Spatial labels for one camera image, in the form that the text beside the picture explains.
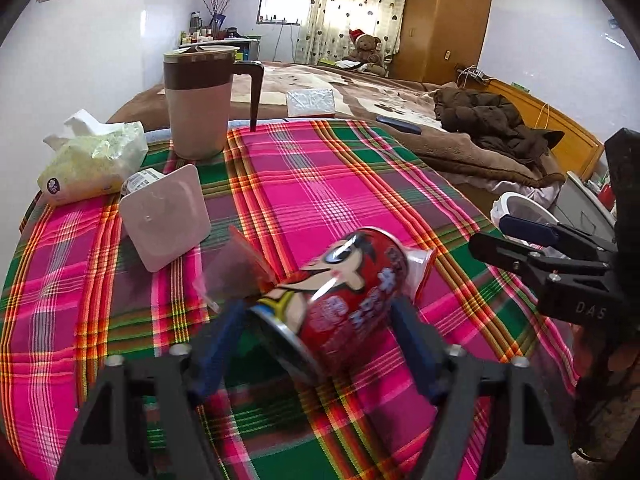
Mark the cluttered white shelf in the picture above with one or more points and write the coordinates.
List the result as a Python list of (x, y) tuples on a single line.
[(240, 45)]

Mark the vase with bare twigs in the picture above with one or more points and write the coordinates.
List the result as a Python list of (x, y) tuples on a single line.
[(217, 17)]

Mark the pink green plaid tablecloth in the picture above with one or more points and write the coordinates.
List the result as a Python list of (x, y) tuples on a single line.
[(325, 185)]

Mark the dark brown jacket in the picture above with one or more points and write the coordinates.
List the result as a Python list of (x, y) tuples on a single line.
[(480, 120)]

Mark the grey storage box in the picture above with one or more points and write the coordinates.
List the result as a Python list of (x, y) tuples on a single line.
[(585, 200)]

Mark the dark remote control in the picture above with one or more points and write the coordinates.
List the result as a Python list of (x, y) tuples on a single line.
[(397, 124)]

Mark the brown teddy bear red hat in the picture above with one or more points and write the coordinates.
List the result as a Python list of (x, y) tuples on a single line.
[(367, 50)]

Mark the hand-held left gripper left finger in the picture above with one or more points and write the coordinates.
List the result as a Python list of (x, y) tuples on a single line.
[(220, 346)]

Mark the clear wrapped white tissue pack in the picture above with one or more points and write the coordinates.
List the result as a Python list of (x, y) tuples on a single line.
[(310, 102)]

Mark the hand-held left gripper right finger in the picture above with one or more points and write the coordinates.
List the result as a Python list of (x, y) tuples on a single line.
[(415, 346)]

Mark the wooden wardrobe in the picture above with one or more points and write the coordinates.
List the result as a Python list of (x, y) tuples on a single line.
[(440, 20)]

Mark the wooden bed headboard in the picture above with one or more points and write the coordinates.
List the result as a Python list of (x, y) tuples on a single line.
[(565, 130)]

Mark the green white soft tissue pack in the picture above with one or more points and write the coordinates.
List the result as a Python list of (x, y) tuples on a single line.
[(90, 170)]

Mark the white plastic yogurt cup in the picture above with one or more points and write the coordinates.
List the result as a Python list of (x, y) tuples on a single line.
[(165, 215)]

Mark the white patterned waste bin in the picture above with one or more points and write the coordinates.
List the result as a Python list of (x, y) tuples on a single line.
[(520, 207)]

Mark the heart print curtain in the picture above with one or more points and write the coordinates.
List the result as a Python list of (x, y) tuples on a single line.
[(350, 0)]

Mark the red cartoon drink can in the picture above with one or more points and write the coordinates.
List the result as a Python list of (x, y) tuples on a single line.
[(350, 300)]

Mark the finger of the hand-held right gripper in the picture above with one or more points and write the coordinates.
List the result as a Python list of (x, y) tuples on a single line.
[(505, 256), (525, 227)]

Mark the person's right hand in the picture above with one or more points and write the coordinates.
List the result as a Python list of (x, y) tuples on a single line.
[(597, 355)]

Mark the beige brown lidded pitcher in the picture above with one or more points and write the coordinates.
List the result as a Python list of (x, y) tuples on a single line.
[(197, 110)]

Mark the window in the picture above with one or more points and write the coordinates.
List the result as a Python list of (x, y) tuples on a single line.
[(282, 2)]

